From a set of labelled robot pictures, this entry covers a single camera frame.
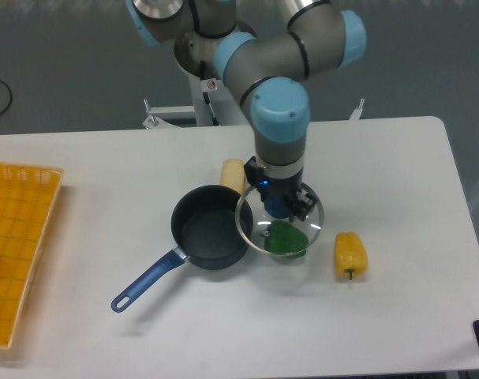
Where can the dark blue saucepan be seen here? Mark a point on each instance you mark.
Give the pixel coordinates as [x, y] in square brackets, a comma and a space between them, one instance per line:
[204, 225]

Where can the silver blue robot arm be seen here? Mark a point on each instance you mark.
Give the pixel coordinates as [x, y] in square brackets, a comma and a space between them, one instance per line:
[264, 79]

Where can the yellow woven basket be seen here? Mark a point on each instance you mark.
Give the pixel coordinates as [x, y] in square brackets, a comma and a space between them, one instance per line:
[27, 197]

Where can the yellow bell pepper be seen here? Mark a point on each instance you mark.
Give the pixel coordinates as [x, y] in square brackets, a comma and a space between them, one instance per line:
[350, 256]

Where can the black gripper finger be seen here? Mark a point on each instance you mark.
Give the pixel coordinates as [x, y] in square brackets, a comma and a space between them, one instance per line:
[300, 205]
[276, 207]

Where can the green bell pepper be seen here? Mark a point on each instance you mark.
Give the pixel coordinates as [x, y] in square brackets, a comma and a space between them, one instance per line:
[282, 237]

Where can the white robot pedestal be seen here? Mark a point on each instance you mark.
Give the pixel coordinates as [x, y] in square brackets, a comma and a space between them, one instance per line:
[207, 102]

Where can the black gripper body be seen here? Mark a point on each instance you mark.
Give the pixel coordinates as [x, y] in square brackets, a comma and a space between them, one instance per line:
[282, 182]

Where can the glass lid blue knob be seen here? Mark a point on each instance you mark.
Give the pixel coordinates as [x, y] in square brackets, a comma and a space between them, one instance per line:
[251, 220]

